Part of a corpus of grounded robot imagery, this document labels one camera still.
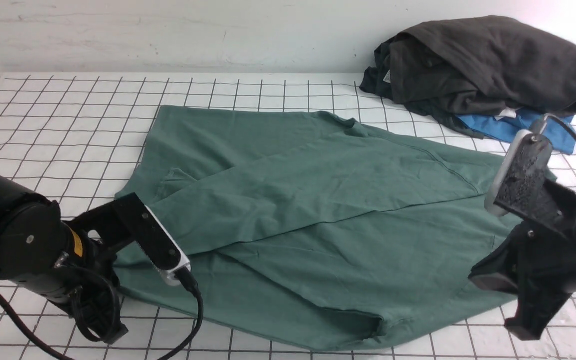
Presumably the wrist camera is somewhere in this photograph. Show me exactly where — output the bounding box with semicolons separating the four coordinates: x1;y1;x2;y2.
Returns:
70;193;197;291
484;130;553;218

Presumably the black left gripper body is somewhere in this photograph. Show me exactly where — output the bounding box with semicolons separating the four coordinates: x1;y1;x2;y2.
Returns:
0;197;134;345

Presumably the green long-sleeved shirt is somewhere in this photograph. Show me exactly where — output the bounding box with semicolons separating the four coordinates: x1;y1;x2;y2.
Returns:
116;105;519;352

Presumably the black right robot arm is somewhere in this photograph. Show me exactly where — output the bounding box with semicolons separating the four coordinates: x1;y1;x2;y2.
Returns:
468;180;576;341

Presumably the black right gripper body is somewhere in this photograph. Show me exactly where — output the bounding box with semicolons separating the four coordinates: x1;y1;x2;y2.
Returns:
469;181;576;341

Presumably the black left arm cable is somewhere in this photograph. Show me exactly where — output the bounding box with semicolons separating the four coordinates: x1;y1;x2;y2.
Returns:
0;135;205;360

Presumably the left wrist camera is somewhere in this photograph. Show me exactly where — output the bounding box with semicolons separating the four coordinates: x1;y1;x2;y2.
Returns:
70;193;197;291

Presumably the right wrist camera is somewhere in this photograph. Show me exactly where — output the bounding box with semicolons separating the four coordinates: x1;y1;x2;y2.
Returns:
484;130;553;218

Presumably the blue shirt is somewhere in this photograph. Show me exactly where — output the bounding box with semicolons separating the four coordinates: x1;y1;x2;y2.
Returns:
457;108;576;155

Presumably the dark grey garment pile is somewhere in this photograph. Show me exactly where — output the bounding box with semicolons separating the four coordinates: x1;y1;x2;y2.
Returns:
359;15;576;139

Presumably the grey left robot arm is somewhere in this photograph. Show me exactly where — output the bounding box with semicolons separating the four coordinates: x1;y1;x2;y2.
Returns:
0;176;128;345

